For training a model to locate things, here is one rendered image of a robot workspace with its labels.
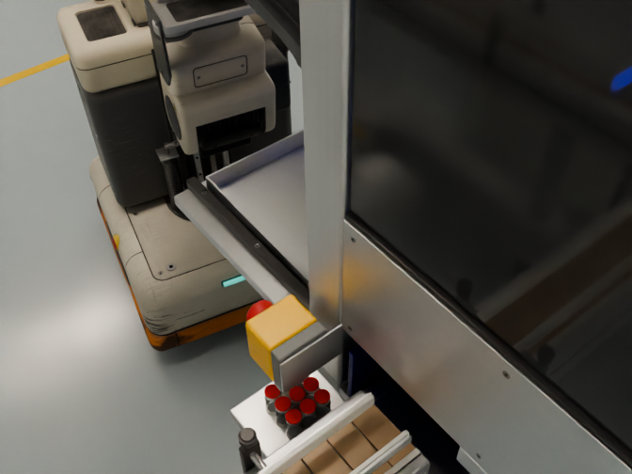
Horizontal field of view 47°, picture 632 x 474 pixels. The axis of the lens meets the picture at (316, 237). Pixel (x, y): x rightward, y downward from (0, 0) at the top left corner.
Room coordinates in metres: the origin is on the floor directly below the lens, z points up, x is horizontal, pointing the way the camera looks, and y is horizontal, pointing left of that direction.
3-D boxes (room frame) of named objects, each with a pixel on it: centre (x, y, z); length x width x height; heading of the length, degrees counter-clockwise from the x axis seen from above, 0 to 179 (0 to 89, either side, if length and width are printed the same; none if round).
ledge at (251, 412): (0.46, 0.03, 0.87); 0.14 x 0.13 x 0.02; 37
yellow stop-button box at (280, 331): (0.50, 0.04, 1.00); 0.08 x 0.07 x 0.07; 37
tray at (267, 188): (0.84, -0.02, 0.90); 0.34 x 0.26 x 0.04; 37
